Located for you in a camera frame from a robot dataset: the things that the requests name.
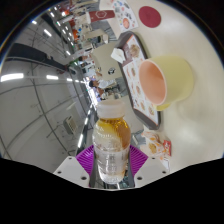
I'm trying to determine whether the printed paper tray liner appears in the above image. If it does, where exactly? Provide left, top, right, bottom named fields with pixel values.
left=121, top=34, right=160, bottom=125

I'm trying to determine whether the yellow mug with pink inside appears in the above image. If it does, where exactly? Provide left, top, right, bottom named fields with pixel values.
left=138, top=55, right=195, bottom=112

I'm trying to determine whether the ceiling air conditioner unit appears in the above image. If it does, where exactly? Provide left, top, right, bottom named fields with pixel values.
left=63, top=115, right=78, bottom=135

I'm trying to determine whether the clear plastic tea bottle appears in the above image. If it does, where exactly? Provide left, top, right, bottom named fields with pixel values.
left=92, top=99, right=132, bottom=185

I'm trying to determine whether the group of ceiling lights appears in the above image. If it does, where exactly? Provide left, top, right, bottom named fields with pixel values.
left=0, top=6, right=98, bottom=149

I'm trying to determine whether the person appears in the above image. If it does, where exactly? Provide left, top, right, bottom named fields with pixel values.
left=88, top=78, right=116, bottom=92

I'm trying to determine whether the dark brown food tray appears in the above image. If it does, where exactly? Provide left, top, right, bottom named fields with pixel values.
left=115, top=31, right=162, bottom=131

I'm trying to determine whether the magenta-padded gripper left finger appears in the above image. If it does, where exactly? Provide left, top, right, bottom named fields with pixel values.
left=53, top=144, right=98, bottom=188

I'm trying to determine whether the paper food wrapper bag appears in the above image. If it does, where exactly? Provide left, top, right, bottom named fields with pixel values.
left=141, top=130, right=170, bottom=164

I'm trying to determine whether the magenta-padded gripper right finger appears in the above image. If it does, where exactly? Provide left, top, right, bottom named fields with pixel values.
left=126, top=144, right=170, bottom=189

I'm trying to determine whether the group of beige chairs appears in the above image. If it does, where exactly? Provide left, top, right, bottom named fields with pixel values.
left=71, top=19, right=135, bottom=101

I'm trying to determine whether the small red sauce packet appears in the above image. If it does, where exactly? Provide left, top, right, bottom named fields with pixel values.
left=162, top=139, right=173, bottom=157

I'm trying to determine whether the crumpled white napkin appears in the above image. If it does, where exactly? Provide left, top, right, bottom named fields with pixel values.
left=110, top=47, right=127, bottom=64

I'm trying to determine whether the flat round red coaster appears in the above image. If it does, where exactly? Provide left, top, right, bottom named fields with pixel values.
left=138, top=5, right=162, bottom=29

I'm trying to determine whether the colourful printed flyer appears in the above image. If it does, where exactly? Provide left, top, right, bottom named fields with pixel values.
left=108, top=0, right=140, bottom=33

